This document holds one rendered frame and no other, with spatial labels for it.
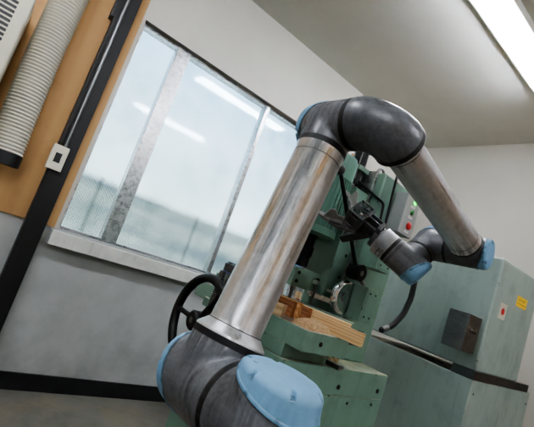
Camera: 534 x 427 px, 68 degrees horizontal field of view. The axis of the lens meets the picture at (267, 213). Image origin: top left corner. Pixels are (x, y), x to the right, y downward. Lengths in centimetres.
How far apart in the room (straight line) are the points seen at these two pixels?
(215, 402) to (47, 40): 193
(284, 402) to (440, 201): 61
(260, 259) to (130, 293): 185
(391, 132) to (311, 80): 244
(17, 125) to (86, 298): 99
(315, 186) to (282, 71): 230
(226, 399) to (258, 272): 24
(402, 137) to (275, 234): 32
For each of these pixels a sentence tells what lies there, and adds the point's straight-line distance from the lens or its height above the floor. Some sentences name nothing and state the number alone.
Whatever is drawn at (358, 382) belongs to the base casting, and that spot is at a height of 76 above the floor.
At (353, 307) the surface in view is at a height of 100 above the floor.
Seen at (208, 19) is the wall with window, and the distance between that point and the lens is 285.
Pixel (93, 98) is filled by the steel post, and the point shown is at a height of 157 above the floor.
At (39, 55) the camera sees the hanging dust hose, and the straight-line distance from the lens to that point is 228.
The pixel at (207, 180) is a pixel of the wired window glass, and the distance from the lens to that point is 275.
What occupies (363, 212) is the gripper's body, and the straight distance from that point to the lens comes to 125.
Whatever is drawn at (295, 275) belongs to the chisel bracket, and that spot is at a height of 103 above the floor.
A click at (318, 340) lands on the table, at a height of 88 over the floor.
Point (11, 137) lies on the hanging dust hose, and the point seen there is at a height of 120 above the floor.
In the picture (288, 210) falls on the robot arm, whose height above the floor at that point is 115.
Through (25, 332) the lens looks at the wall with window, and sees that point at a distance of 253.
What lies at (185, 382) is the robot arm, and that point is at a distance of 77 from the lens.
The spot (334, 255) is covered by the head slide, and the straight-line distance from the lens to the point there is 148.
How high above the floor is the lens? 102
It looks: 8 degrees up
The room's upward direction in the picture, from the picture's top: 19 degrees clockwise
